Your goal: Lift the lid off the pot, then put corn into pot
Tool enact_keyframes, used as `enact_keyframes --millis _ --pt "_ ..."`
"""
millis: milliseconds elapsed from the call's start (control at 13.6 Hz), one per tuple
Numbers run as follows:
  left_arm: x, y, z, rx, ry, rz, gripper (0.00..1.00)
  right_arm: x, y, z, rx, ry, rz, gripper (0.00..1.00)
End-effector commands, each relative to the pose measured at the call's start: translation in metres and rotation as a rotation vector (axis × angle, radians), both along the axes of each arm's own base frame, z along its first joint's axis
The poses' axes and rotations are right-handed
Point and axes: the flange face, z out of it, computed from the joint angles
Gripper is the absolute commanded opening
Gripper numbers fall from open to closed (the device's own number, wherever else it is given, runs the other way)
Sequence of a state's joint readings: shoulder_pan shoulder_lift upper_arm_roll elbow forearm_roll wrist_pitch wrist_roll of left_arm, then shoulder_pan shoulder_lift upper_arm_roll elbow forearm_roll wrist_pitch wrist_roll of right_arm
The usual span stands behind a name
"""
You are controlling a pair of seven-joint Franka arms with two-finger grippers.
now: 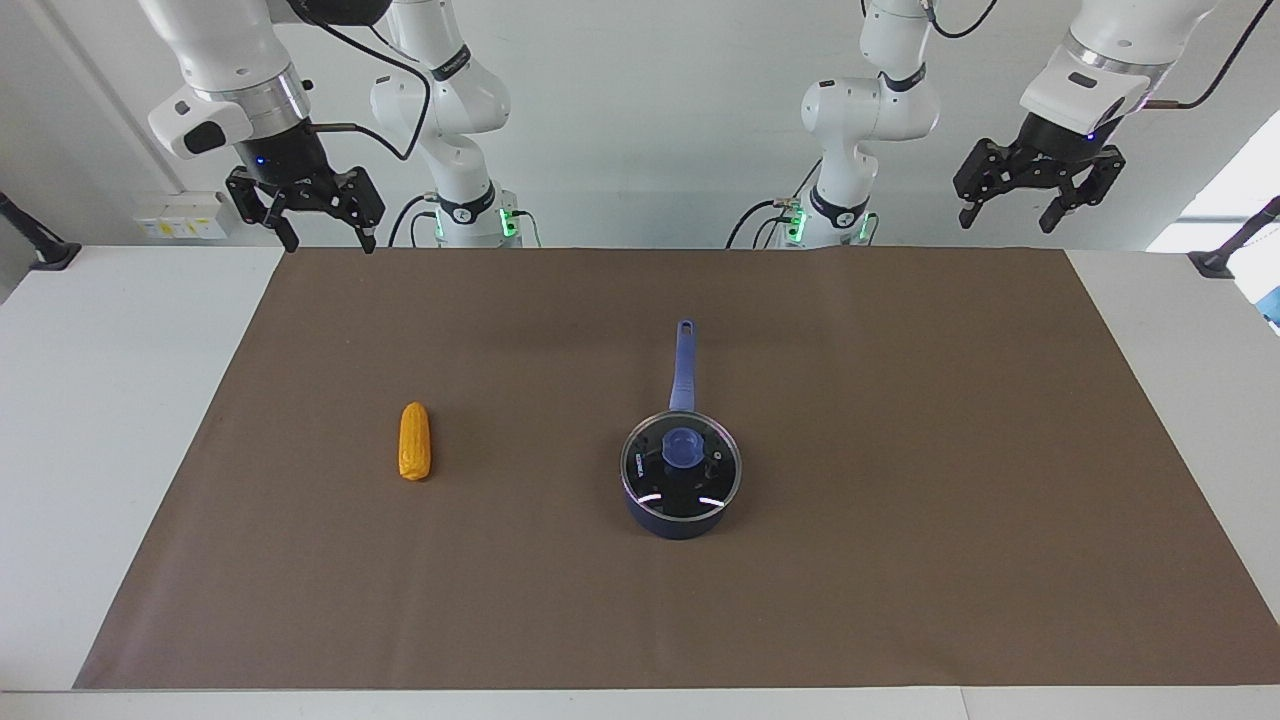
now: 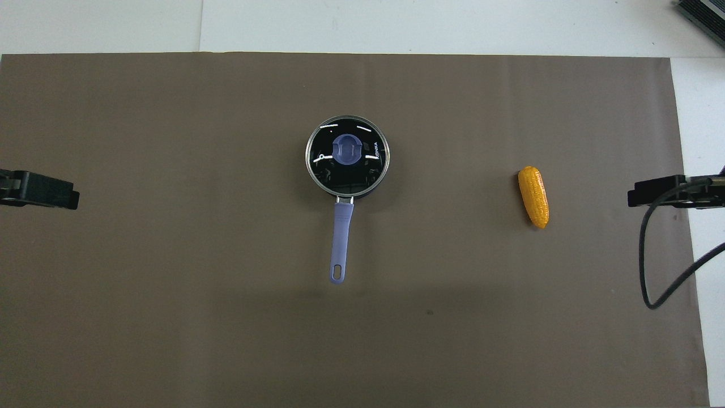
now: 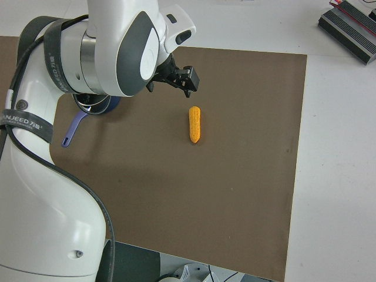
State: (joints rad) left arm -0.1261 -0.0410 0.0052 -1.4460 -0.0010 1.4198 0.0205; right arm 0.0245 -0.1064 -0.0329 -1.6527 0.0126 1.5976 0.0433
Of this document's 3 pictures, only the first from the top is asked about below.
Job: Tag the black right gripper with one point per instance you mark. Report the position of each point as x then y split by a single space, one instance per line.
290 165

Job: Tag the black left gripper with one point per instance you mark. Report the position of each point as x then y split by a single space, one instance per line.
1045 155

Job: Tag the yellow corn cob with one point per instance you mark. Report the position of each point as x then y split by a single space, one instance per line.
414 442

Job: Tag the glass lid with blue knob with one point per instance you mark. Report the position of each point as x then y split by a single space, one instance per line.
682 465

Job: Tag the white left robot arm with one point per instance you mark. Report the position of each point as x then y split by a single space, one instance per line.
870 105

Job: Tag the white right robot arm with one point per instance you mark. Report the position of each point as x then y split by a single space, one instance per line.
455 90

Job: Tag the black clamp stand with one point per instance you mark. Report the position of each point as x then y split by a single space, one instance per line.
55 255
1215 263

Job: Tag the light blue object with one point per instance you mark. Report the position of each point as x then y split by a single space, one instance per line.
1272 308

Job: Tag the brown table mat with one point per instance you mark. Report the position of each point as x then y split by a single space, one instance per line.
900 600

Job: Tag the white wall socket box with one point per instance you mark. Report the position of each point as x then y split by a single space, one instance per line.
185 218

